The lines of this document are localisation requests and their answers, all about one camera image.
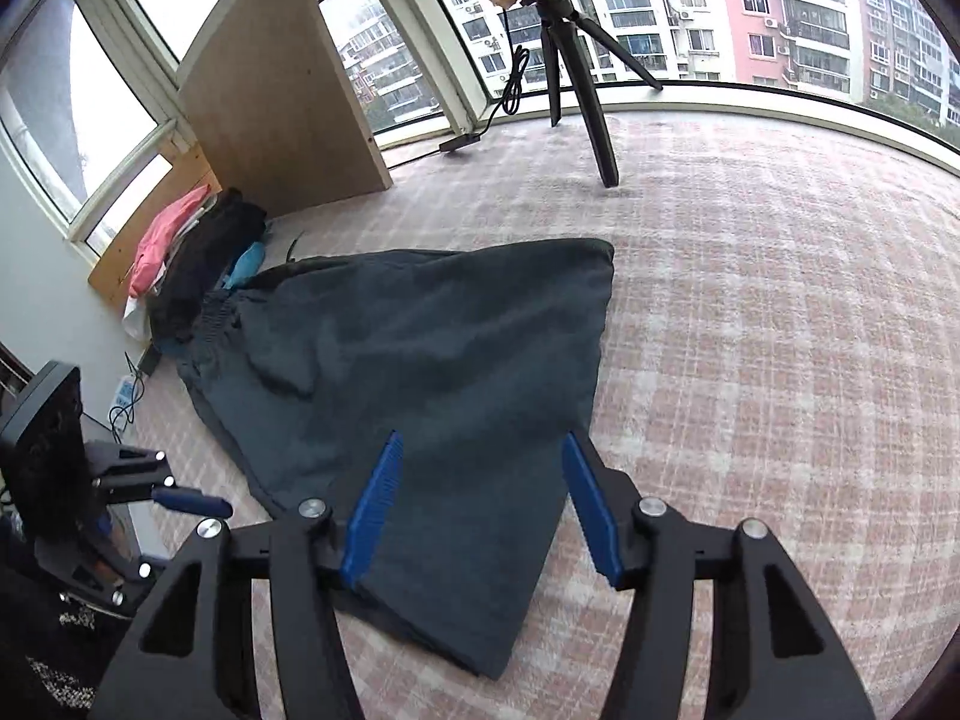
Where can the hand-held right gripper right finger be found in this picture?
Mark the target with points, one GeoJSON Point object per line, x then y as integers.
{"type": "Point", "coordinates": [592, 510]}

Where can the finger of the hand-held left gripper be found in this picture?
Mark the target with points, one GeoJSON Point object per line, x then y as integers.
{"type": "Point", "coordinates": [191, 502]}

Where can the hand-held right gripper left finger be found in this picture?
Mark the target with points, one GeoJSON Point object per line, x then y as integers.
{"type": "Point", "coordinates": [371, 510]}

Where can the dark grey pants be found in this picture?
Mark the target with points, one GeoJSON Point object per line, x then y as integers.
{"type": "Point", "coordinates": [412, 360]}

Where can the white power strip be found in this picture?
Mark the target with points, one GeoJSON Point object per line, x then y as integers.
{"type": "Point", "coordinates": [124, 396]}

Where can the white cloth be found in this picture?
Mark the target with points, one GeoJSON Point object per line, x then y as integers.
{"type": "Point", "coordinates": [135, 319]}

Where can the light wooden ledge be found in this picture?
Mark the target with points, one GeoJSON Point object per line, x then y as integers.
{"type": "Point", "coordinates": [112, 274]}

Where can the person's patterned dark clothing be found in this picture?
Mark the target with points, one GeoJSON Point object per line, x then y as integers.
{"type": "Point", "coordinates": [60, 660]}

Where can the blue cloth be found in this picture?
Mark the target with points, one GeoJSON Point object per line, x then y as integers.
{"type": "Point", "coordinates": [244, 266]}

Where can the black cloth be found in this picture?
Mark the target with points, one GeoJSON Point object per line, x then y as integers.
{"type": "Point", "coordinates": [210, 255]}

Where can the pink plaid blanket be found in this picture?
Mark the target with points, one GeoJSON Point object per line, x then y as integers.
{"type": "Point", "coordinates": [750, 315]}

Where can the black power adapter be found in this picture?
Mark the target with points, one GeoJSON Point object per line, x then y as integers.
{"type": "Point", "coordinates": [459, 144]}

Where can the black tripod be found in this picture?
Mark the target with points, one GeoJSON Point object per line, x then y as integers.
{"type": "Point", "coordinates": [592, 127]}

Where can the light wooden cabinet panel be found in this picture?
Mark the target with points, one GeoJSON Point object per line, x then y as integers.
{"type": "Point", "coordinates": [285, 105]}

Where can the apartment buildings outside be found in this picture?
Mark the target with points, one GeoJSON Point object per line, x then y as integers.
{"type": "Point", "coordinates": [787, 15]}

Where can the white window frame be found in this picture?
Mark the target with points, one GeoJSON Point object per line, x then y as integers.
{"type": "Point", "coordinates": [465, 90]}

